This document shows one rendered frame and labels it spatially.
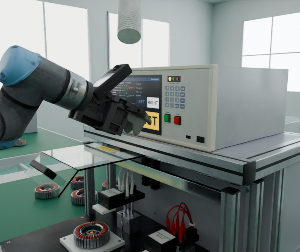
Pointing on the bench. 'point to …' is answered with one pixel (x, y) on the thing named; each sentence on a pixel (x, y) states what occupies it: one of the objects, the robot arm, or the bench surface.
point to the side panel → (295, 207)
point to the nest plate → (69, 243)
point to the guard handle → (43, 169)
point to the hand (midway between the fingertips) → (147, 118)
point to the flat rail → (174, 181)
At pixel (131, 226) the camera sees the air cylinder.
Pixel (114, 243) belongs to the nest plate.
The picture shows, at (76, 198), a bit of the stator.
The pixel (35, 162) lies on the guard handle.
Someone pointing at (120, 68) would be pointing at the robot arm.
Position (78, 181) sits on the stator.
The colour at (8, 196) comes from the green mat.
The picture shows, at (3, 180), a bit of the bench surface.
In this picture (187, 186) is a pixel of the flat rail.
